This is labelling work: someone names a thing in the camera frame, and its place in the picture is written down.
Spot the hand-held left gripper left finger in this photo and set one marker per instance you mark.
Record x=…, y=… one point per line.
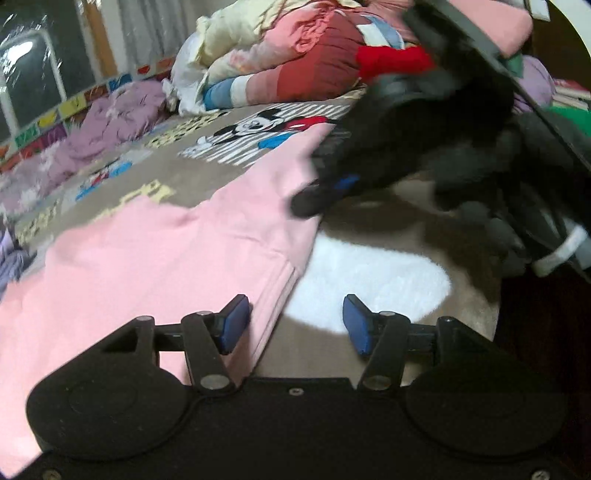
x=233, y=323

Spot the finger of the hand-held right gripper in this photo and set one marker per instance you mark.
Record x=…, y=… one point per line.
x=323, y=198

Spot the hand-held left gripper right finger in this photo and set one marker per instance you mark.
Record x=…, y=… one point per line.
x=358, y=330

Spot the pink sweatshirt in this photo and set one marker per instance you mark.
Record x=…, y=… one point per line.
x=161, y=258

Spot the grey purple clothes stack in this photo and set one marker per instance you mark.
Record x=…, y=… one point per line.
x=11, y=267

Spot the person's right hand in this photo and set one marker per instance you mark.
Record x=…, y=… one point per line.
x=489, y=175

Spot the red garment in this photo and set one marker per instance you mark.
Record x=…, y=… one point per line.
x=388, y=62

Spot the cartoon mouse printed blanket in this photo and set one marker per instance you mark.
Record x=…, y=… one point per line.
x=392, y=221

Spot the cream pink red quilt bundle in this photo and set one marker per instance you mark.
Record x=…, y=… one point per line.
x=300, y=60

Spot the white crumpled garment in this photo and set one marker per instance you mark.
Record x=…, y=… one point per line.
x=189, y=83

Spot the purple floral quilt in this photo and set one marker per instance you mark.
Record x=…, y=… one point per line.
x=120, y=115

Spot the grey patterned curtain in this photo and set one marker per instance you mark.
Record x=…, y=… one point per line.
x=147, y=32

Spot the colourful alphabet headboard mat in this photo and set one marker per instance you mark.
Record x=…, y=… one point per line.
x=69, y=108

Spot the window with plastic film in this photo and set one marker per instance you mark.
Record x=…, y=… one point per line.
x=37, y=69

